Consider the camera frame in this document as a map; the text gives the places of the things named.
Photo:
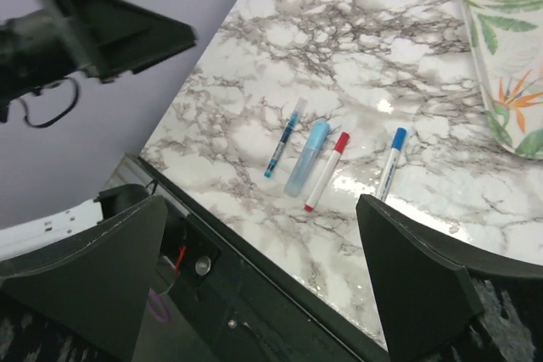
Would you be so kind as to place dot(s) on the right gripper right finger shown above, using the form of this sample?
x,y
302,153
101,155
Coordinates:
x,y
441,299

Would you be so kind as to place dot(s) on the blue gel pen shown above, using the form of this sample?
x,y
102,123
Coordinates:
x,y
293,120

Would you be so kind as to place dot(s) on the white marker pen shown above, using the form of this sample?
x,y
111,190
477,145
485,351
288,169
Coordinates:
x,y
391,163

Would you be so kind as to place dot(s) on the floral serving tray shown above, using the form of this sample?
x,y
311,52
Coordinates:
x,y
505,38

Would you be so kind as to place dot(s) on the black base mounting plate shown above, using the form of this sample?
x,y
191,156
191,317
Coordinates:
x,y
219,299

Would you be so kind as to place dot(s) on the clear gel pen cap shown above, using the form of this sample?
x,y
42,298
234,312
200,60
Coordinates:
x,y
300,107

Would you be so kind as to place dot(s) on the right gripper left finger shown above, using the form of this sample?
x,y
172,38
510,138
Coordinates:
x,y
95,282

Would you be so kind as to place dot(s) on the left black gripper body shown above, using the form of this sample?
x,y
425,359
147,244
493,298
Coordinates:
x,y
76,37

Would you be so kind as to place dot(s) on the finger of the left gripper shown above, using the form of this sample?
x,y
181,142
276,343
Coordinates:
x,y
132,38

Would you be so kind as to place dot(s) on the white red marker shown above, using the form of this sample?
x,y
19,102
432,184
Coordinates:
x,y
327,172

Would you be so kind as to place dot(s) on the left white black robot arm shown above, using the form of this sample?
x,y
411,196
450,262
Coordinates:
x,y
50,170

